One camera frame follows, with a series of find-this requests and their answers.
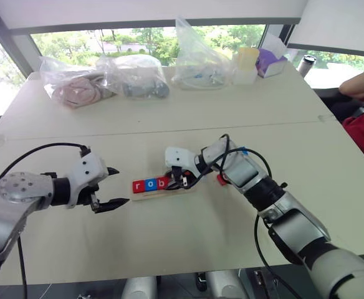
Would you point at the black and silver tumbler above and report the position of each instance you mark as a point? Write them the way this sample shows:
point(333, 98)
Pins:
point(305, 63)

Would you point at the yellow plastic cup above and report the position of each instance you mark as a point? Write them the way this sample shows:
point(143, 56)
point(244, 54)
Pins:
point(248, 59)

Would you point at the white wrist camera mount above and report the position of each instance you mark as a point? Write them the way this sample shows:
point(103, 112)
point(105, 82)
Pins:
point(179, 157)
point(87, 169)

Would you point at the person's bare forearm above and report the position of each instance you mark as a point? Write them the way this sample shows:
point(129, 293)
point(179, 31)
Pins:
point(361, 82)

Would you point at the tall clear plastic bag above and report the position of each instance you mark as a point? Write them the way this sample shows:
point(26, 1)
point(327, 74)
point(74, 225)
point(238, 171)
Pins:
point(197, 62)

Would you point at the blue letter o block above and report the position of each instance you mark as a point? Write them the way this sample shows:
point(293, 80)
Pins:
point(150, 185)

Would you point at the narrow white roller blind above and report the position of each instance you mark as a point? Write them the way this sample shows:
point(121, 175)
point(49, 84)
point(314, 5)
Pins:
point(341, 25)

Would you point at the wooden letter tray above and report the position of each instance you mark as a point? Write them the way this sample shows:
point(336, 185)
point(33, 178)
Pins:
point(157, 194)

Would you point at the silver rounded robot leg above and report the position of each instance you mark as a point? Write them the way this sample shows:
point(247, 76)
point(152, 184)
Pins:
point(140, 288)
point(224, 285)

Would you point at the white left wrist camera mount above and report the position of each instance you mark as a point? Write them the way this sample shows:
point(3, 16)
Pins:
point(87, 169)

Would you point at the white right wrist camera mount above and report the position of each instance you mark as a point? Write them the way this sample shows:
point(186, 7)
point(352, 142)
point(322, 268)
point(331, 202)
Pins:
point(179, 157)

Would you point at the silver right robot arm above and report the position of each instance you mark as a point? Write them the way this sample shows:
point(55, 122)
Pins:
point(297, 224)

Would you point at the wide white roller blind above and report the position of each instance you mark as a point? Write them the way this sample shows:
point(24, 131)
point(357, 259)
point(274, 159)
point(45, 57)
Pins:
point(138, 12)

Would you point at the dark window frame pillar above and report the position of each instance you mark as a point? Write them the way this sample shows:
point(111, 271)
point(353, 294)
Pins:
point(4, 34)

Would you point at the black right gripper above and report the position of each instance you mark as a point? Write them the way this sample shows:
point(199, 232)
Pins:
point(190, 180)

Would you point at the clear bag with pink coils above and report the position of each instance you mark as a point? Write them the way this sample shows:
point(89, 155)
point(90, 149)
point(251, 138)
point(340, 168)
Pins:
point(73, 84)

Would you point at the dark mechanism under table edge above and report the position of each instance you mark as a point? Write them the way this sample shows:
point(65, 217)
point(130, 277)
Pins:
point(264, 285)

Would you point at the clear plastic box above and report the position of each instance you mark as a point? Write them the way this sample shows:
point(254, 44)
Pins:
point(244, 77)

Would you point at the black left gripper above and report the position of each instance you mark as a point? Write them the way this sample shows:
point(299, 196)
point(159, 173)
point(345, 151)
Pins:
point(83, 196)

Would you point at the black chair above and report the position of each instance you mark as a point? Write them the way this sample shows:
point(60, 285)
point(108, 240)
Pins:
point(338, 104)

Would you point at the red letter r block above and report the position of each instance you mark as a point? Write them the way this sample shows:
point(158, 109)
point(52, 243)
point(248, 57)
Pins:
point(137, 186)

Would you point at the purple tissue box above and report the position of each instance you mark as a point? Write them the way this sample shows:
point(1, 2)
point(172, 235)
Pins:
point(270, 63)

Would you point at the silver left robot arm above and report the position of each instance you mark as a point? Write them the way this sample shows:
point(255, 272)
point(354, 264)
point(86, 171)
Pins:
point(12, 199)

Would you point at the clear bag with grey items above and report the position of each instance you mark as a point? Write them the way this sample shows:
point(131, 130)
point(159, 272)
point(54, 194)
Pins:
point(138, 79)

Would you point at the red letter b block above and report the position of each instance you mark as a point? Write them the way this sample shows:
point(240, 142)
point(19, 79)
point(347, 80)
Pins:
point(161, 184)

